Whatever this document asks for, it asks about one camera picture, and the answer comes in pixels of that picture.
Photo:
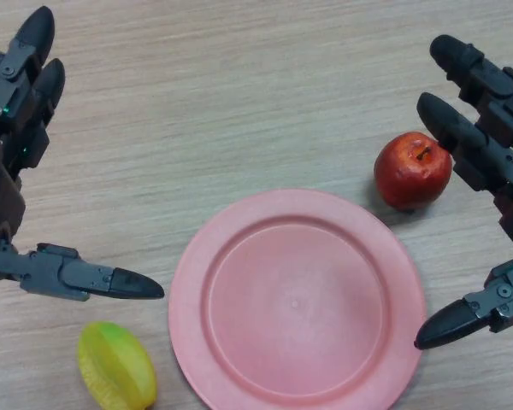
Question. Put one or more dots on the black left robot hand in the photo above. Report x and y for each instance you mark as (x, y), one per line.
(8, 98)

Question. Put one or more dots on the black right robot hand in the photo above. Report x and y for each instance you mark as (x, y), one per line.
(491, 89)

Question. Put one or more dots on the red apple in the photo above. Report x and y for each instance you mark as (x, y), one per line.
(406, 179)

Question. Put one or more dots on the pink round plate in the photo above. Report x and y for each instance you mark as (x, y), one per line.
(295, 307)

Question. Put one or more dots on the yellow green starfruit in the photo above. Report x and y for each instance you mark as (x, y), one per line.
(117, 367)

